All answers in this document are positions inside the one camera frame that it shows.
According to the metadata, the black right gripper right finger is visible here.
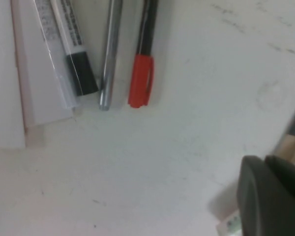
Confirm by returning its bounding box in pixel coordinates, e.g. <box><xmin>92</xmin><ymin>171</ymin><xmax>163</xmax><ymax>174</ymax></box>
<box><xmin>265</xmin><ymin>154</ymin><xmax>295</xmax><ymax>195</ymax></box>

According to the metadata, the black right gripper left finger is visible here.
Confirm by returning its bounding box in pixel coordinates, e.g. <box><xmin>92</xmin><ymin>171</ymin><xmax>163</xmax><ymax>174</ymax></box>
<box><xmin>237</xmin><ymin>155</ymin><xmax>295</xmax><ymax>236</ymax></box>

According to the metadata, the black pen with red cap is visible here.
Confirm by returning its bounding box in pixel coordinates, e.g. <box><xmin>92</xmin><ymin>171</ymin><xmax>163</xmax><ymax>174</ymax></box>
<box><xmin>127</xmin><ymin>0</ymin><xmax>160</xmax><ymax>109</ymax></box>

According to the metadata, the silver metal pen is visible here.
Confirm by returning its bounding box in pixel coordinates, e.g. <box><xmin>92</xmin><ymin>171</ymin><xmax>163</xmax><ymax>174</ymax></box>
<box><xmin>98</xmin><ymin>0</ymin><xmax>125</xmax><ymax>112</ymax></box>

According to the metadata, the white marker with black cap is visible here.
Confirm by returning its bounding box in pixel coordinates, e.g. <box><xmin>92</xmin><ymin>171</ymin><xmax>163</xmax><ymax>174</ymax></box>
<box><xmin>54</xmin><ymin>0</ymin><xmax>100</xmax><ymax>97</ymax></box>

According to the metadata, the AgileX brochure with blue band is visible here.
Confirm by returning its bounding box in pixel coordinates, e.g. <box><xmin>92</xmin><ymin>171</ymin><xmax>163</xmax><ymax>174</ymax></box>
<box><xmin>11</xmin><ymin>0</ymin><xmax>74</xmax><ymax>147</ymax></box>

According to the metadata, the all white marker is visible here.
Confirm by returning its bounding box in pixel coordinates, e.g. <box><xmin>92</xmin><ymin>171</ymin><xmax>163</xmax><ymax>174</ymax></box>
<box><xmin>33</xmin><ymin>0</ymin><xmax>81</xmax><ymax>110</ymax></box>

